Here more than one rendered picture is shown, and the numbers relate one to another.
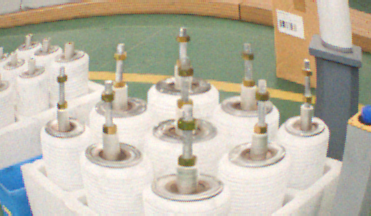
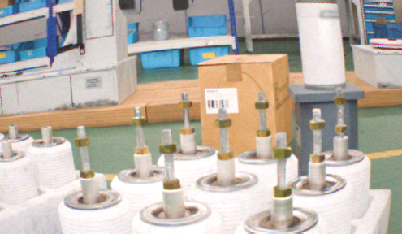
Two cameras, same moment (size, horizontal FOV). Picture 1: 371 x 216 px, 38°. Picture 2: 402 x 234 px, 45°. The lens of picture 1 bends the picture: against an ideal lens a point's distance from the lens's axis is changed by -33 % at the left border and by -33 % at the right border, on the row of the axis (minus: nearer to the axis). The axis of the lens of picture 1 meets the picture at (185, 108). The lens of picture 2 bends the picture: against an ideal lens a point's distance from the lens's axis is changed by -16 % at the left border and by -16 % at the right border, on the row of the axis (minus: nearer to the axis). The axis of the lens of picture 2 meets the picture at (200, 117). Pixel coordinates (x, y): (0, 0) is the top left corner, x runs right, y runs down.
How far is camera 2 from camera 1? 34 cm
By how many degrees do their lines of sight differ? 17
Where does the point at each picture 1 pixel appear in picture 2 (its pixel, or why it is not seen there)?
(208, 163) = (260, 205)
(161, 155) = (216, 205)
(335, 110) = not seen: hidden behind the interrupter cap
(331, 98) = (325, 142)
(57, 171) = not seen: outside the picture
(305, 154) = (353, 181)
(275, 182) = (347, 207)
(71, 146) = (112, 217)
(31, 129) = (23, 217)
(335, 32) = (327, 68)
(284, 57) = (212, 139)
